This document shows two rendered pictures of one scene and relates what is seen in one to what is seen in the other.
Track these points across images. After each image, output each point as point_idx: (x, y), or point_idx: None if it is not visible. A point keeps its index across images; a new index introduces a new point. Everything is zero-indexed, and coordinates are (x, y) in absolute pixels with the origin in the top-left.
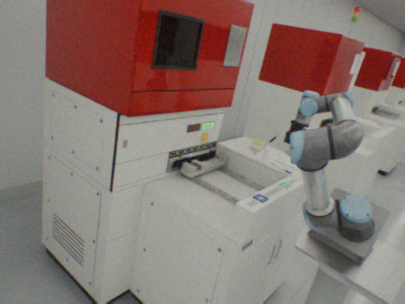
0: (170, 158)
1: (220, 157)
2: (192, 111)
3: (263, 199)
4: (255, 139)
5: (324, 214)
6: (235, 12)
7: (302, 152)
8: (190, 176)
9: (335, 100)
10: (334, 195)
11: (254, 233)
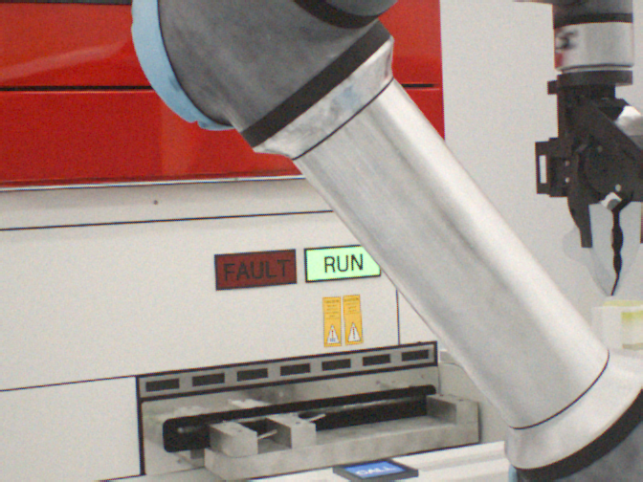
0: (142, 405)
1: (440, 409)
2: (225, 193)
3: (388, 472)
4: (608, 302)
5: (572, 451)
6: None
7: (161, 17)
8: (227, 474)
9: None
10: None
11: None
